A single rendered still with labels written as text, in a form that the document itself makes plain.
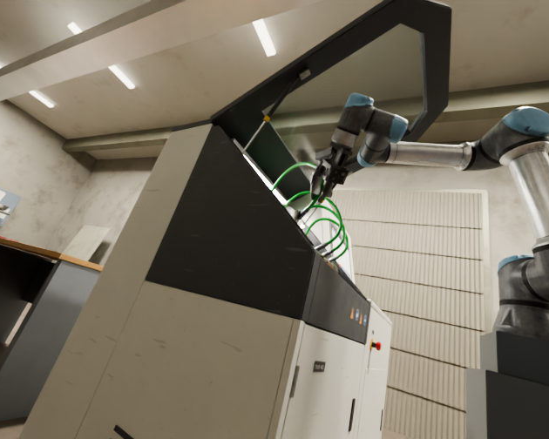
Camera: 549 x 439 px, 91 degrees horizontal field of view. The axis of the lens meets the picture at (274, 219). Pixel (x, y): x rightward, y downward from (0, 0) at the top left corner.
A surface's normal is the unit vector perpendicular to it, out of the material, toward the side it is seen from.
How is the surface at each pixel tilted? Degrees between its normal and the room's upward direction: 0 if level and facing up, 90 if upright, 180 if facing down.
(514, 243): 90
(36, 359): 90
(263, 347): 90
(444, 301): 90
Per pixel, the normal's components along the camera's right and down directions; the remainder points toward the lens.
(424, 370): -0.39, -0.44
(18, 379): 0.90, 0.09
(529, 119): 0.02, -0.48
